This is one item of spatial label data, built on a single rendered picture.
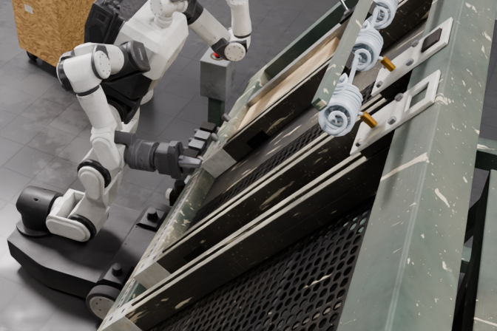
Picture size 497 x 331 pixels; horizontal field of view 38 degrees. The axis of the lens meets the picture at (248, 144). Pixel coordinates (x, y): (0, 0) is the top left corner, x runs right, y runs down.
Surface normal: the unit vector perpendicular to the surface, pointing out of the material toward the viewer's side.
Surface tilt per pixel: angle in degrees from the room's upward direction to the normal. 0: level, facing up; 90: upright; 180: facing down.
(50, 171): 0
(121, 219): 0
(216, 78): 90
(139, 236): 0
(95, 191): 90
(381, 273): 53
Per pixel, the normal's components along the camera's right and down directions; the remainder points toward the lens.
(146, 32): 0.42, -0.62
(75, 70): -0.30, -0.21
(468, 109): 0.61, -0.47
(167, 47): 0.90, -0.07
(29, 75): 0.05, -0.77
